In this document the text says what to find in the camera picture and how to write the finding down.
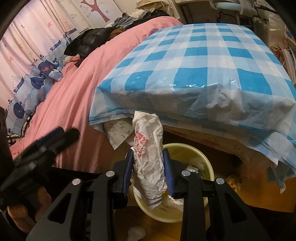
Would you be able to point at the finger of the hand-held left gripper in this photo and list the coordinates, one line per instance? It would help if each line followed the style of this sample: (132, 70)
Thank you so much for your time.
(54, 134)
(57, 144)

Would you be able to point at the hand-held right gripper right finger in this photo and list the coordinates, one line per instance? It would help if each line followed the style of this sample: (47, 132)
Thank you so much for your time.
(168, 176)

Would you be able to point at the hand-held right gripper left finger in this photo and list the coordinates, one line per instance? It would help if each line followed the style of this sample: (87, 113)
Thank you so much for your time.
(128, 172)

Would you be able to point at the white red-printed bag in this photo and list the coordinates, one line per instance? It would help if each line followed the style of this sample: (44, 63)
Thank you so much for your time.
(148, 162)

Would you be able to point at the white tissue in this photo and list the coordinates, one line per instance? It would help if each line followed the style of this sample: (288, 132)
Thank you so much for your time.
(194, 168)

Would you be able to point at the pale yellow plastic bin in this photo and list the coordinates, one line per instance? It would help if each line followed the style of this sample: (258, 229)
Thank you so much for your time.
(182, 153)

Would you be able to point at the person's left hand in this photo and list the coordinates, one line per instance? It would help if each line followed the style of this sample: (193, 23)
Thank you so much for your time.
(27, 212)

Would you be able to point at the black white plaid cloth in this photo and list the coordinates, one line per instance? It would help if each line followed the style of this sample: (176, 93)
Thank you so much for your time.
(18, 136)

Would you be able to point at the white floral cloth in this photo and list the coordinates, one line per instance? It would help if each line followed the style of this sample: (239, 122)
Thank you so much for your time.
(118, 132)

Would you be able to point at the pink blanket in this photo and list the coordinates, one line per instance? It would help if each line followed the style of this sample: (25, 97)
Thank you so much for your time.
(81, 92)

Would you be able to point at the white plastic object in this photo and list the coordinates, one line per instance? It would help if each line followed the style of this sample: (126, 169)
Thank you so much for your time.
(136, 234)

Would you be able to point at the colourful floor mat piece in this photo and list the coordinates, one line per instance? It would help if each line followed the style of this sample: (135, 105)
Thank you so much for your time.
(233, 183)

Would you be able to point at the pink whale-printed curtain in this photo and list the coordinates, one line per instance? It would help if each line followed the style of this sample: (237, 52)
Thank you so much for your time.
(27, 46)

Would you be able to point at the blue checked plastic tablecloth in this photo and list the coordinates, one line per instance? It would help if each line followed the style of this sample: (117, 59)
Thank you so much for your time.
(208, 69)

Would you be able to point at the brown cloth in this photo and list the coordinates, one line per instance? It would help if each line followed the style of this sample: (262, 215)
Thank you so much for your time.
(116, 32)

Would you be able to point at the pile of clothes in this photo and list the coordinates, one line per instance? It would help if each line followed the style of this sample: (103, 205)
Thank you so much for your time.
(138, 18)

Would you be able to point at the beige hat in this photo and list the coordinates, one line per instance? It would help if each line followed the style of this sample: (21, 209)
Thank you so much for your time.
(145, 4)

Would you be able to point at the large clear plastic bag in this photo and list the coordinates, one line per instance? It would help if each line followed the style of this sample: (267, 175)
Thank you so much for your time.
(276, 34)

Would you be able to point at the blue grey desk chair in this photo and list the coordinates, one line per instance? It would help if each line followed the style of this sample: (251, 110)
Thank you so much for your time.
(231, 5)

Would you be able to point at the red tree wall sticker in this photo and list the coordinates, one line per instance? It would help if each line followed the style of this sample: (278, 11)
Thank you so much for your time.
(97, 9)

